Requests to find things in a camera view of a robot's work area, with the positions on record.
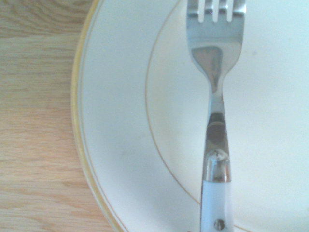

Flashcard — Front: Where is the white-handled steel fork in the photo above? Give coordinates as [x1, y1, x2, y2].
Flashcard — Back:
[185, 0, 248, 232]

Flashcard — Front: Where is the white gold-rimmed plate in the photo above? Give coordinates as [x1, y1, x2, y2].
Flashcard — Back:
[71, 0, 309, 232]

